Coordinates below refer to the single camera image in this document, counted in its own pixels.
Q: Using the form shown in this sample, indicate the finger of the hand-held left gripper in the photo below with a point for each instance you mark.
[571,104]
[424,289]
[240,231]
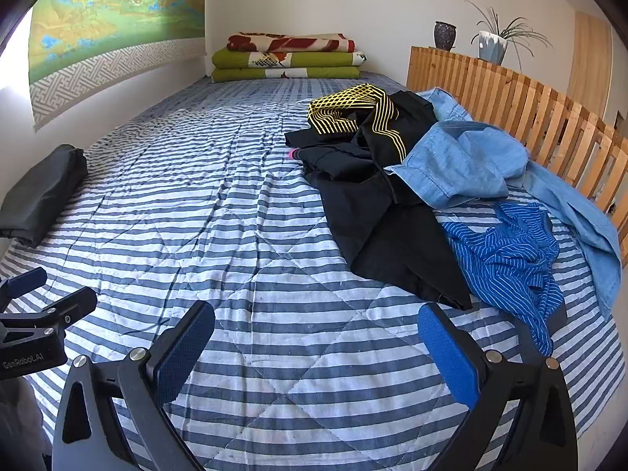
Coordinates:
[68,306]
[23,280]

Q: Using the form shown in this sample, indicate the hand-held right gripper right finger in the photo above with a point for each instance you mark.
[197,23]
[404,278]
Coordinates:
[449,354]

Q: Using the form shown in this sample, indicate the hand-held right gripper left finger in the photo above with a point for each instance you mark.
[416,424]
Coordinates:
[185,349]

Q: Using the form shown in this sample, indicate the blue striped shorts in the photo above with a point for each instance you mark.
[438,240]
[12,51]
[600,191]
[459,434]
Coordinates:
[510,260]

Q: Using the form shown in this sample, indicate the folded black garment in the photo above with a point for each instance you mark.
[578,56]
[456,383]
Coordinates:
[41,189]

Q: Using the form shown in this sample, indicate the blue white striped bed quilt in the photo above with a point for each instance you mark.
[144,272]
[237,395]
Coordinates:
[221,206]

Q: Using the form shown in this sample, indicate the black garment with yellow pattern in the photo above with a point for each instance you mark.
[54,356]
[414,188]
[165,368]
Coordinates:
[373,191]

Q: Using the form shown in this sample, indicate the light blue denim shirt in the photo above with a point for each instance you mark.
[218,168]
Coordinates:
[456,162]

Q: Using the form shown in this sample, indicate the small pink cloth item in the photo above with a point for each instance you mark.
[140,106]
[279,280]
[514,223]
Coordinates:
[293,153]

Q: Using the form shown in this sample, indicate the potted plant in white pot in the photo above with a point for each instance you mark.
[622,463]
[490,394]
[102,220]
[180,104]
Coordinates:
[492,48]

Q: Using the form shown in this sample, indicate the dark speckled flower pot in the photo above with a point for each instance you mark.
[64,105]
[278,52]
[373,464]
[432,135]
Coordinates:
[444,34]

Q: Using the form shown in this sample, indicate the light wooden door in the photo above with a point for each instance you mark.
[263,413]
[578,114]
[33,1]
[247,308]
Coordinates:
[591,64]

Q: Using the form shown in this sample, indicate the red floral folded blanket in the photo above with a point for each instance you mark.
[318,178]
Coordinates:
[294,41]

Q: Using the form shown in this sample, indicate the wooden slatted bed rail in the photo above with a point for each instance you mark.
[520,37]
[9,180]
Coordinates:
[510,93]

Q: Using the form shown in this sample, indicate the landscape wall poster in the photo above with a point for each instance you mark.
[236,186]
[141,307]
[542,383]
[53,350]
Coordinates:
[117,14]

